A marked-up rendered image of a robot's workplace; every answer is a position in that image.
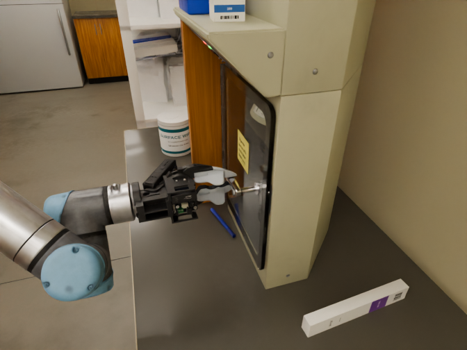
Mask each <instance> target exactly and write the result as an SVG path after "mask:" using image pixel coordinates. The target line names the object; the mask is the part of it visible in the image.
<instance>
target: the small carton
mask: <svg viewBox="0 0 467 350"><path fill-rule="evenodd" d="M209 14H210V18H211V20H212V21H213V22H244V21H245V0H209Z"/></svg>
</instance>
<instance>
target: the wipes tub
mask: <svg viewBox="0 0 467 350"><path fill-rule="evenodd" d="M157 120H158V131H159V136H160V141H161V149H162V152H163V153H164V154H165V155H167V156H172V157H179V156H184V155H187V154H189V153H190V152H191V150H190V134H189V125H188V112H186V111H184V110H168V111H165V112H162V113H161V114H159V115H158V116H157Z"/></svg>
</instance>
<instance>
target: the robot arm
mask: <svg viewBox="0 0 467 350"><path fill-rule="evenodd" d="M236 176H237V174H236V173H234V172H232V171H229V170H228V169H223V168H220V167H213V166H211V165H203V164H196V163H195V164H189V165H185V166H183V167H177V164H176V160H170V159H165V160H164V161H163V162H162V163H161V164H160V165H159V166H158V167H157V168H156V169H155V171H154V172H153V173H152V174H151V175H150V176H149V177H148V178H147V180H146V181H145V182H144V183H143V184H142V185H143V190H140V186H139V182H134V183H131V185H130V183H120V184H117V183H114V184H112V185H109V186H103V187H94V188H90V189H84V190H77V191H74V190H71V191H69V192H65V193H61V194H55V195H52V196H50V197H48V198H47V199H46V201H45V203H44V208H43V211H42V210H40V209H39V208H38V207H37V206H35V205H33V204H32V203H31V202H30V201H28V200H27V199H25V198H24V197H23V196H21V195H20V194H18V193H17V192H16V191H14V190H13V189H12V188H10V187H8V186H7V185H6V184H5V183H3V182H2V181H0V253H2V254H3V255H4V256H6V257H7V258H9V259H11V260H12V261H13V262H15V263H16V264H18V265H19V266H20V267H22V268H24V269H25V270H26V271H28V272H30V273H31V274H32V275H34V276H35V277H37V278H38V279H40V280H41V281H42V286H43V288H44V290H45V291H46V292H47V294H48V295H50V296H51V297H53V298H54V299H57V300H59V301H76V300H79V299H86V298H90V297H95V296H97V295H100V294H103V293H106V292H107V291H110V290H111V289H112V288H113V285H114V282H113V268H112V265H111V260H110V251H109V246H108V238H107V233H106V226H107V225H111V224H119V223H124V222H130V221H134V220H135V219H136V217H137V218H138V221H139V223H141V222H148V221H152V220H156V219H163V218H167V217H170V218H171V221H172V224H175V223H179V222H185V221H189V220H194V219H198V216H197V213H196V211H192V210H196V209H197V205H199V204H201V203H203V202H204V201H211V202H213V203H214V204H216V205H221V204H223V203H224V202H225V195H224V193H226V192H228V191H230V190H231V188H230V186H229V184H228V183H227V181H226V182H224V178H232V177H236ZM195 183H211V184H213V185H199V186H198V188H197V189H196V185H195ZM184 212H187V213H184ZM179 213H182V214H179ZM183 215H191V216H192V217H191V218H187V219H181V220H179V218H178V217H179V216H183Z"/></svg>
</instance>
